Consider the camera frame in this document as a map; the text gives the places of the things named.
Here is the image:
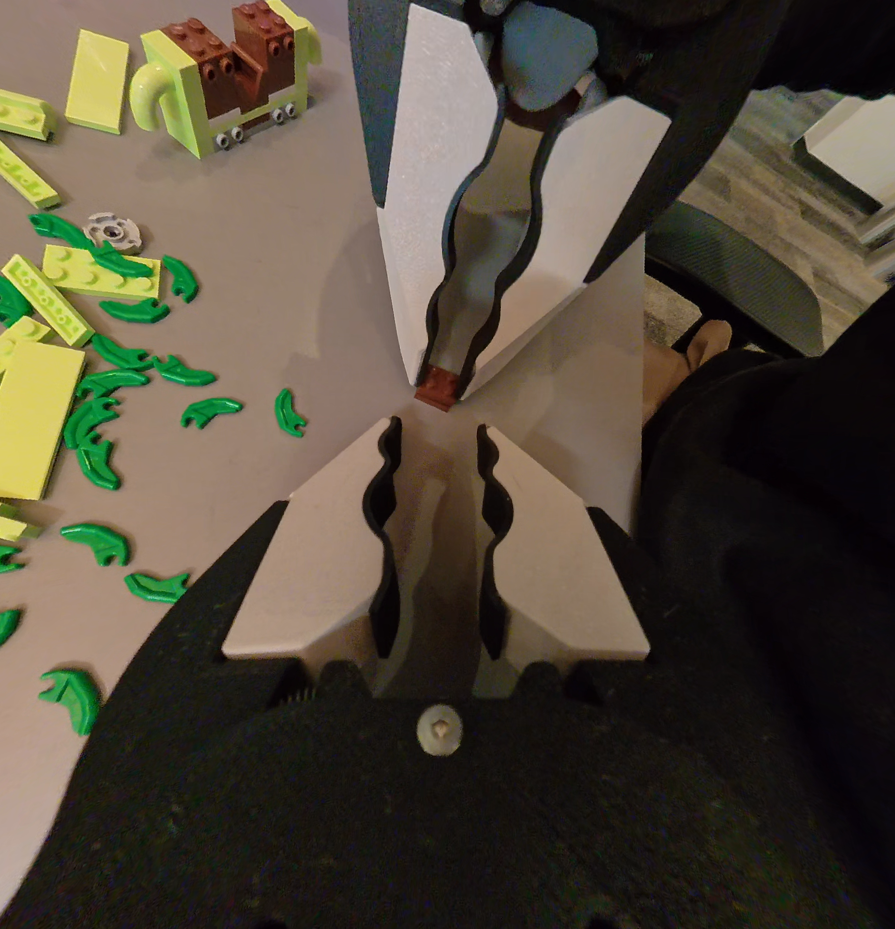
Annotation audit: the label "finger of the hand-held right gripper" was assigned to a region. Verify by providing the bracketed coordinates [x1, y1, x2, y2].
[458, 94, 672, 400]
[375, 3, 508, 389]

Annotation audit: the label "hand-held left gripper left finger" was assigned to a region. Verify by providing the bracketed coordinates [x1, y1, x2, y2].
[222, 416, 406, 696]

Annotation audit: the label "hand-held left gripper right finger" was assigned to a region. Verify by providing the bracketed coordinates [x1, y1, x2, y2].
[475, 424, 652, 696]

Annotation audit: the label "brown square plate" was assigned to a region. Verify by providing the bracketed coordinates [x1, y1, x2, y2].
[414, 366, 466, 413]

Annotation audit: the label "person's right forearm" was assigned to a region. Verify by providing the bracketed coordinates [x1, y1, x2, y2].
[745, 0, 895, 103]

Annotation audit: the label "dark office chair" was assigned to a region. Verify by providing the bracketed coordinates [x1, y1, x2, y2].
[643, 199, 826, 357]

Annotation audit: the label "person's beige trousers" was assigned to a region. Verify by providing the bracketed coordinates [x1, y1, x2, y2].
[643, 319, 735, 429]

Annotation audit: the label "person's black sweater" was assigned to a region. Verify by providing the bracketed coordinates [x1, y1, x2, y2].
[636, 276, 895, 929]

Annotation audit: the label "lime and brown brick assembly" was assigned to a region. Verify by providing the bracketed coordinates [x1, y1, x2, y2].
[130, 0, 323, 159]

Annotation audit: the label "scattered green leaf pieces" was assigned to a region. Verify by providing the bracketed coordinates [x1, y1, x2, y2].
[0, 210, 308, 737]

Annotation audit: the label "grey round plate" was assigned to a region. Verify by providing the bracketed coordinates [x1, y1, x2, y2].
[84, 212, 143, 254]

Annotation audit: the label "scattered lime green bricks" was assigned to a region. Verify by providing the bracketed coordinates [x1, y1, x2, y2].
[0, 29, 161, 541]

